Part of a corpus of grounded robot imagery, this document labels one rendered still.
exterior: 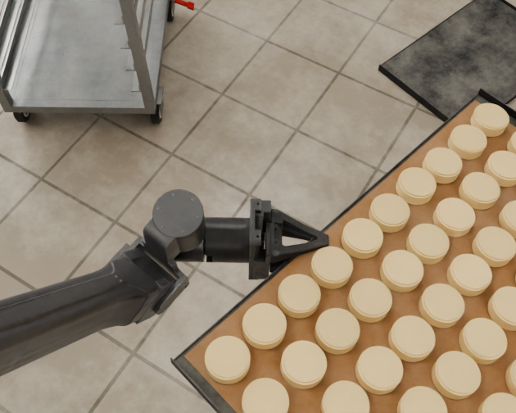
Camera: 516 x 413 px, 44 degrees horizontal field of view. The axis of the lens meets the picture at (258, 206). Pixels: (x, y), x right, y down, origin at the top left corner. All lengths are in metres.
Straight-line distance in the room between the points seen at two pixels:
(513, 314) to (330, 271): 0.22
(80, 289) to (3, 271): 1.38
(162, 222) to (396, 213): 0.30
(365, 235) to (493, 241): 0.16
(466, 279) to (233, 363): 0.30
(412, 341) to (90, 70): 1.64
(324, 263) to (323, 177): 1.29
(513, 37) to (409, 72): 0.44
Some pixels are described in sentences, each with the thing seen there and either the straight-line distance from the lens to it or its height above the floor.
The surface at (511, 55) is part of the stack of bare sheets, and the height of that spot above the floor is 0.02.
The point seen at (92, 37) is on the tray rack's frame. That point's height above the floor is 0.15.
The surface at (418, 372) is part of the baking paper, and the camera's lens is 0.75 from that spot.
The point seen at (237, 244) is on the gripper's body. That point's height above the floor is 1.02.
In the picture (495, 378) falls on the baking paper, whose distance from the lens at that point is 0.78.
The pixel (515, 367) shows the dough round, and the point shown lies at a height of 1.01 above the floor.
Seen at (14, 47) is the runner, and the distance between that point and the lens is 2.20.
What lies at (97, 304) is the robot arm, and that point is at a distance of 0.64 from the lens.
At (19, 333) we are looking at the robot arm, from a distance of 0.55.
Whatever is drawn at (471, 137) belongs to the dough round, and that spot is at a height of 1.00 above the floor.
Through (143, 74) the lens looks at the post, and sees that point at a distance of 1.92.
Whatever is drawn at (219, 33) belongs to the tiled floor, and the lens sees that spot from 2.44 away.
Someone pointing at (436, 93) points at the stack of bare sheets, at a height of 0.02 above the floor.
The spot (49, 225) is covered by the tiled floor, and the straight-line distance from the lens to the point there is 2.04.
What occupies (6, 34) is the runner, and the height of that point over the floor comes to 0.32.
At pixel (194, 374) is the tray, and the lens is 0.72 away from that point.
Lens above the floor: 1.70
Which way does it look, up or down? 60 degrees down
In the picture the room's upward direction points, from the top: straight up
